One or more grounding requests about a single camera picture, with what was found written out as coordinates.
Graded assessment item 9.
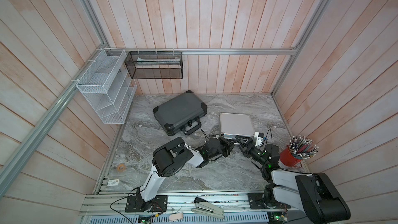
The tape roll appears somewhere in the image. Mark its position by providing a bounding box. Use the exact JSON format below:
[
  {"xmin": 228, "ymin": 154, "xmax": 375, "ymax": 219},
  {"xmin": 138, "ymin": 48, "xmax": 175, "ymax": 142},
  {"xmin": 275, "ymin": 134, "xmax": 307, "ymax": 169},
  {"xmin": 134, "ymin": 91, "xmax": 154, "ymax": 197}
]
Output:
[{"xmin": 116, "ymin": 163, "xmax": 126, "ymax": 173}]

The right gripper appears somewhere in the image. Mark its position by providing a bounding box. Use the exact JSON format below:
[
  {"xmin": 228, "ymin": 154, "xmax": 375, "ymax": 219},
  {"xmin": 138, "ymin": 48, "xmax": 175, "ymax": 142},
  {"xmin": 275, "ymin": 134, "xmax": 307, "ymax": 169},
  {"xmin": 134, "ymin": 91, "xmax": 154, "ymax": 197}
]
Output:
[{"xmin": 237, "ymin": 136, "xmax": 268, "ymax": 168}]

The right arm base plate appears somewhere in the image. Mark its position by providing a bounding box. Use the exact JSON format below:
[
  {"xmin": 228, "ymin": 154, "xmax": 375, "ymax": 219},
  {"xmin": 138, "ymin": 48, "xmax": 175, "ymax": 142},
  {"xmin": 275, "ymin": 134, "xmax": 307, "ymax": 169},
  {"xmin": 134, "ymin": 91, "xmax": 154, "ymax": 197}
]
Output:
[{"xmin": 247, "ymin": 193, "xmax": 291, "ymax": 209}]

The red pencil cup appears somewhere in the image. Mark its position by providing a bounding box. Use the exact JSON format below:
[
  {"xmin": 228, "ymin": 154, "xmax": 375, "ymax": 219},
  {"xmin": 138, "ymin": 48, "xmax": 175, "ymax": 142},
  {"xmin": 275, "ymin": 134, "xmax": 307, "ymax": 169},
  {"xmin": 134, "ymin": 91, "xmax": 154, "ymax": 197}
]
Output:
[{"xmin": 279, "ymin": 148, "xmax": 303, "ymax": 168}]

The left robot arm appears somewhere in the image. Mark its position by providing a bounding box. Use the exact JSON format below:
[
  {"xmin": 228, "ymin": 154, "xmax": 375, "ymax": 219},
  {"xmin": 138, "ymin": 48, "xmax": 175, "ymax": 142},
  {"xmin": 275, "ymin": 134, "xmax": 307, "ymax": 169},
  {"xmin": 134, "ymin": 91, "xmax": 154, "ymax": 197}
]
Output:
[{"xmin": 137, "ymin": 136, "xmax": 235, "ymax": 203}]

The silver aluminium poker case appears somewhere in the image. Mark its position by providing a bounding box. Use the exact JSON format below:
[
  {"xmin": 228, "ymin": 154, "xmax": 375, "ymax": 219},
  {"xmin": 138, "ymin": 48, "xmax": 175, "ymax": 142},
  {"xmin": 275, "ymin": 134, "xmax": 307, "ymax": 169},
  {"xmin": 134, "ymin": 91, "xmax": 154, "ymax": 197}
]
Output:
[{"xmin": 220, "ymin": 113, "xmax": 255, "ymax": 140}]

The black mesh basket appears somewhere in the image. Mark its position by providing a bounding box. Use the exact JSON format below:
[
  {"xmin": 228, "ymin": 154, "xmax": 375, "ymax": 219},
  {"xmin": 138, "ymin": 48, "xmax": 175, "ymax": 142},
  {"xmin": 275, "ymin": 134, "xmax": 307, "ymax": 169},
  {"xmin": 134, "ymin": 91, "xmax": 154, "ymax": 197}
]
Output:
[{"xmin": 124, "ymin": 51, "xmax": 183, "ymax": 79}]

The white label card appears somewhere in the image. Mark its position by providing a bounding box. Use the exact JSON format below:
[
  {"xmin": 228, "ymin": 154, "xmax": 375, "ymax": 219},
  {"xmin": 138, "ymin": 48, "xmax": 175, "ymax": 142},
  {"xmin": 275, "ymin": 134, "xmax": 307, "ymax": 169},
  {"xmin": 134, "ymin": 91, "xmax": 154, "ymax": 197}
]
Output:
[{"xmin": 107, "ymin": 179, "xmax": 120, "ymax": 187}]

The grey stapler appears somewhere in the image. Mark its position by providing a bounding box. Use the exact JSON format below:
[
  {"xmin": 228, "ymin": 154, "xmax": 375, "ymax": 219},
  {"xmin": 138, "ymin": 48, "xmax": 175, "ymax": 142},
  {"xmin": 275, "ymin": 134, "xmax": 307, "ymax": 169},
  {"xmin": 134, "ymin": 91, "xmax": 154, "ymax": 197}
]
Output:
[{"xmin": 191, "ymin": 197, "xmax": 224, "ymax": 219}]

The dark grey poker case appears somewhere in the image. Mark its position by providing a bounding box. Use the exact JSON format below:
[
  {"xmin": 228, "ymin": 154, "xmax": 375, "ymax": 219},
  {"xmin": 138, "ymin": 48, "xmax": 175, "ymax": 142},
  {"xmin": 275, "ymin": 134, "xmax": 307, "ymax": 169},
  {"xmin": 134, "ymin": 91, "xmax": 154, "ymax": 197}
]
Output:
[{"xmin": 153, "ymin": 90, "xmax": 207, "ymax": 136}]

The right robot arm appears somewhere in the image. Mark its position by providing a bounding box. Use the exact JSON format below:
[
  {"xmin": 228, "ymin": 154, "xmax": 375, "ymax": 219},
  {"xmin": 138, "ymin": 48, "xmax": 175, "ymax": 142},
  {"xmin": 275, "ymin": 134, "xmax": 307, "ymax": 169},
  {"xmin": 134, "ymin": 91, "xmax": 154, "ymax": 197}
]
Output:
[{"xmin": 235, "ymin": 135, "xmax": 351, "ymax": 224}]

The bundle of pencils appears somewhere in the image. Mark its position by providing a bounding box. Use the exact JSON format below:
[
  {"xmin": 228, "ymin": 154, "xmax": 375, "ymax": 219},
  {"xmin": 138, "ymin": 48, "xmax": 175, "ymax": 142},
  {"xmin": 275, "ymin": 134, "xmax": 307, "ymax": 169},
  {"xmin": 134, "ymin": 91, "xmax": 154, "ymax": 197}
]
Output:
[{"xmin": 287, "ymin": 135, "xmax": 319, "ymax": 160}]

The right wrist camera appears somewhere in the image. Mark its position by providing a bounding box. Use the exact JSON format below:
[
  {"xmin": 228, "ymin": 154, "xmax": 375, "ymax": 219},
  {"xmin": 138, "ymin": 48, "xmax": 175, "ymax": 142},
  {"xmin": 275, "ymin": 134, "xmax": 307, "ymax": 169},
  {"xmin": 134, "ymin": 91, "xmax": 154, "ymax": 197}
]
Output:
[{"xmin": 254, "ymin": 132, "xmax": 265, "ymax": 148}]

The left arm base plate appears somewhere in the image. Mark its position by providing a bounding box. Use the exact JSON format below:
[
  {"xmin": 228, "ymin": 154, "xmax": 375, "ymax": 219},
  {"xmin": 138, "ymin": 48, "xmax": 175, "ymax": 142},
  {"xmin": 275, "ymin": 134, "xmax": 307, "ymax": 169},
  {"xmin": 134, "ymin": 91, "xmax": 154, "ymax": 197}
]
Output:
[{"xmin": 125, "ymin": 195, "xmax": 168, "ymax": 213}]

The pink eraser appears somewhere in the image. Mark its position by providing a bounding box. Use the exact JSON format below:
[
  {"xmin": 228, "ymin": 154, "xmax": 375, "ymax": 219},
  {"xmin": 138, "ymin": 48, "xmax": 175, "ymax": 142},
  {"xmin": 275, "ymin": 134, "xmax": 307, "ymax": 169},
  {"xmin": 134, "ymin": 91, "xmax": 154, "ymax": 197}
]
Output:
[{"xmin": 169, "ymin": 213, "xmax": 183, "ymax": 222}]

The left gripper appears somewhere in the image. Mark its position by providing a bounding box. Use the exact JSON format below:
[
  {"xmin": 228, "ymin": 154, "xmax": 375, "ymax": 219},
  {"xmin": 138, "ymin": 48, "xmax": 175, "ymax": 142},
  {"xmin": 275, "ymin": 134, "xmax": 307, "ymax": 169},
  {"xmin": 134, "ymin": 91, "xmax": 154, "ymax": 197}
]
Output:
[{"xmin": 208, "ymin": 136, "xmax": 237, "ymax": 159}]

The white wire mesh shelf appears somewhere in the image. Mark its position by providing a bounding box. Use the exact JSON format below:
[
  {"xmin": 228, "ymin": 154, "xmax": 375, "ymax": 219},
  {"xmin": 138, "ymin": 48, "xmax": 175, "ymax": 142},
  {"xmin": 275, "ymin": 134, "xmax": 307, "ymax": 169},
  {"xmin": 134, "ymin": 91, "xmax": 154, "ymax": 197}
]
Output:
[{"xmin": 77, "ymin": 48, "xmax": 137, "ymax": 124}]

